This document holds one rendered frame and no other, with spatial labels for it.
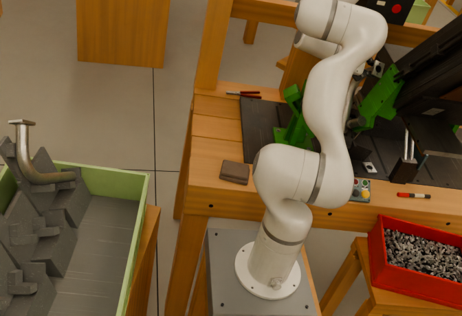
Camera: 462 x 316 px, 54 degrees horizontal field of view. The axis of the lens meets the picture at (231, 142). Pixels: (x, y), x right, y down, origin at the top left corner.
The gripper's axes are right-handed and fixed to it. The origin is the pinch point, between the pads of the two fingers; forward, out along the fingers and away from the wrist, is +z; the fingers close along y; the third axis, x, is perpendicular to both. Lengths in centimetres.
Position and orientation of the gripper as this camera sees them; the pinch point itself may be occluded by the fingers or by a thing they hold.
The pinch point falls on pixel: (372, 69)
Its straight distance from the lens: 173.5
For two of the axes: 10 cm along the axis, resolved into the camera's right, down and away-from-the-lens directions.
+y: 3.0, -9.5, 1.2
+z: 9.0, 3.2, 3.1
